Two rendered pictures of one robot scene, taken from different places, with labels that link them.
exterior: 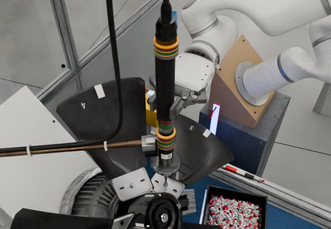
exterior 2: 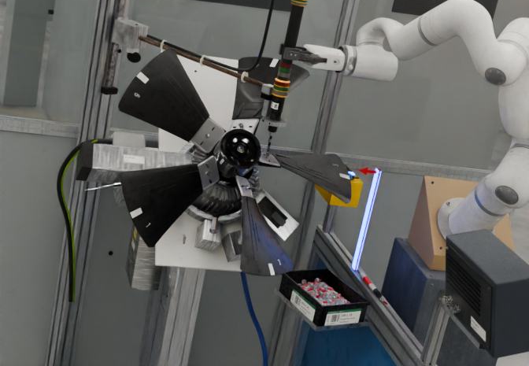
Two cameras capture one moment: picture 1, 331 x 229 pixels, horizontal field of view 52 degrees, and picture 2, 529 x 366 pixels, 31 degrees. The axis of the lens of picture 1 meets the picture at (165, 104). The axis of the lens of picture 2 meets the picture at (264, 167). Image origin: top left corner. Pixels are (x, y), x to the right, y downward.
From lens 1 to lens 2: 2.28 m
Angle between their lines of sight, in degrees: 45
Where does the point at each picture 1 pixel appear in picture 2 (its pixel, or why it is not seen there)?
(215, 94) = (416, 216)
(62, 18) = (331, 86)
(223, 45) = (368, 58)
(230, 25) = (389, 56)
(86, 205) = not seen: hidden behind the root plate
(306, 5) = (411, 27)
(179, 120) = (331, 157)
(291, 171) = not seen: outside the picture
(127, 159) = (253, 109)
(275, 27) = (393, 43)
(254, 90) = (453, 221)
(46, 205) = not seen: hidden behind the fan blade
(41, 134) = (222, 94)
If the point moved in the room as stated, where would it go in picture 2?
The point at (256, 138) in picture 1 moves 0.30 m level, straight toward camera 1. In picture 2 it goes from (422, 275) to (331, 272)
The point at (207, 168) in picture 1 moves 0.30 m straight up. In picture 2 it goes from (312, 178) to (334, 75)
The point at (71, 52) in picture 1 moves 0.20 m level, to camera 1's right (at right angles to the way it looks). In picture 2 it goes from (322, 130) to (363, 148)
